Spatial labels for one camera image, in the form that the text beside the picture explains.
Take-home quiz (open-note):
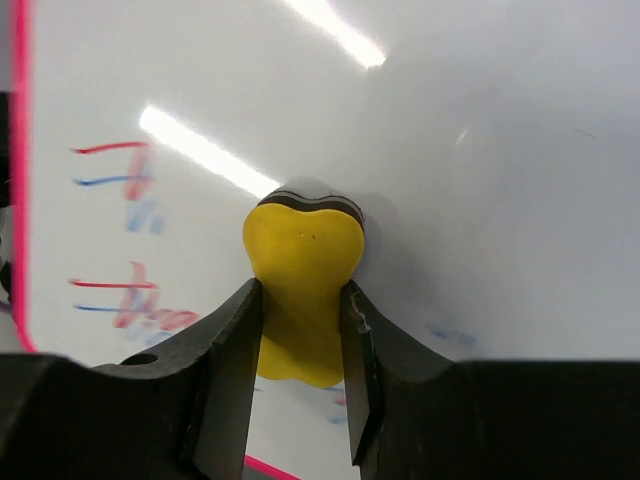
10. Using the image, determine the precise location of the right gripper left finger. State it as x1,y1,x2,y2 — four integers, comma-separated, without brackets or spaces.
95,279,263,479

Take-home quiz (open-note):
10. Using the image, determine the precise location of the yellow whiteboard eraser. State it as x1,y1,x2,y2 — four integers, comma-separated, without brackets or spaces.
243,188,365,388

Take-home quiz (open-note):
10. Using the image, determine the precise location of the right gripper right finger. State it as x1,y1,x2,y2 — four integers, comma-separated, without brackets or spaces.
341,281,455,479

